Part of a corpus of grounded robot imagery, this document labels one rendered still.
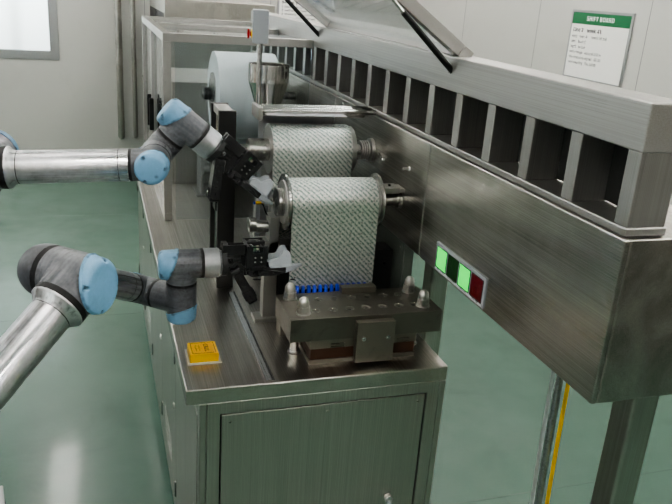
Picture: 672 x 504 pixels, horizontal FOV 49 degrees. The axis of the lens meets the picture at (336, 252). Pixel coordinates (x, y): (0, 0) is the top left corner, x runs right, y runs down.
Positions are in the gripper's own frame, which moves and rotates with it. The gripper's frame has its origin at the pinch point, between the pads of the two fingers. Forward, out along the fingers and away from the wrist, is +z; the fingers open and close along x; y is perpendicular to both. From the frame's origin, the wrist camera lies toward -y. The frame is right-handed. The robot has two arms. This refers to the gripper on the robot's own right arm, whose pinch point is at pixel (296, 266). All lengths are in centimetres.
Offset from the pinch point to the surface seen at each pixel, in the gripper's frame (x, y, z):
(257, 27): 58, 57, 0
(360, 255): -0.3, 2.4, 17.7
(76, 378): 147, -109, -62
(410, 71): 9, 50, 31
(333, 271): -0.3, -1.9, 10.4
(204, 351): -12.0, -16.6, -25.5
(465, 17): 436, 55, 263
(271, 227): 7.0, 8.6, -5.4
